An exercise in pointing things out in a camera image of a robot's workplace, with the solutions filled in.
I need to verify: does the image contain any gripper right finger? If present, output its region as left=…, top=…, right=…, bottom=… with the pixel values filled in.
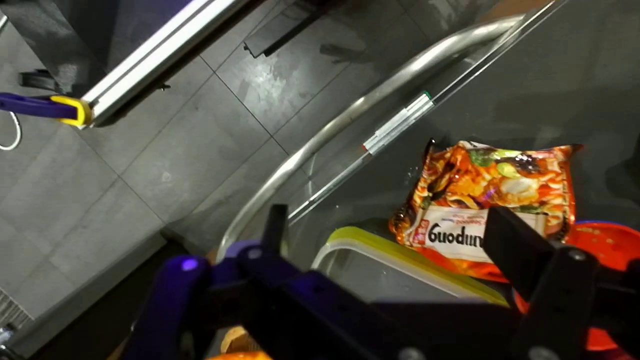
left=482, top=206, right=640, bottom=360

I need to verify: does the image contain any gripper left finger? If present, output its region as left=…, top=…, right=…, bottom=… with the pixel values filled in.
left=124, top=204, right=401, bottom=360

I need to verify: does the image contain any orange plastic bowl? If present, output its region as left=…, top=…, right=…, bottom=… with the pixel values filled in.
left=512, top=220, right=640, bottom=352

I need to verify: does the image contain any orange round object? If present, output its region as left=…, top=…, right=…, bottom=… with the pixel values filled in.
left=205, top=325, right=274, bottom=360

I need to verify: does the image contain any clear container with yellow-green rim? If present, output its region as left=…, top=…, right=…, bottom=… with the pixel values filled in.
left=310, top=226, right=511, bottom=308

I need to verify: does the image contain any orange instant noodle packet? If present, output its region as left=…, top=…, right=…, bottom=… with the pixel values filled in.
left=389, top=140, right=583, bottom=284

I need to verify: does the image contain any purple and yellow clamp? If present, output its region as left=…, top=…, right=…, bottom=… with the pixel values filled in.
left=0, top=92, right=95, bottom=129

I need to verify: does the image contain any small black block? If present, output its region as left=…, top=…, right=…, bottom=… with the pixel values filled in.
left=18, top=69, right=59, bottom=92

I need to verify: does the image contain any aluminium rail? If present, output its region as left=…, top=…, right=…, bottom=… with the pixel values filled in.
left=80, top=0, right=251, bottom=129

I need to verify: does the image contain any white cable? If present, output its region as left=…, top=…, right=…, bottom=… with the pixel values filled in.
left=0, top=111, right=23, bottom=152

